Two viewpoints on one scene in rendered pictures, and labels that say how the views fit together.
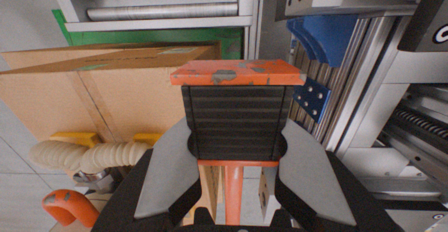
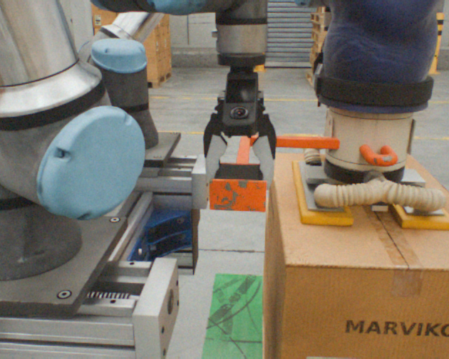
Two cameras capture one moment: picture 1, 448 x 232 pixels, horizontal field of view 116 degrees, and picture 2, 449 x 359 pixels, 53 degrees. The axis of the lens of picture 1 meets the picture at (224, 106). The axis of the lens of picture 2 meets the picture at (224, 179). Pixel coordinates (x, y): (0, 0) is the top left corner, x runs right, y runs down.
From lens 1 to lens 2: 0.63 m
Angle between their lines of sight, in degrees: 41
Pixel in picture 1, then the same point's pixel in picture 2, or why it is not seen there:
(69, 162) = (390, 186)
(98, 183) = (370, 175)
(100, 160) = (359, 186)
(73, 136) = (425, 222)
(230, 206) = (245, 153)
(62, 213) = (385, 152)
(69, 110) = (430, 243)
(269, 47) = not seen: outside the picture
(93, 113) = (401, 241)
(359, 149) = not seen: hidden behind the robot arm
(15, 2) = not seen: outside the picture
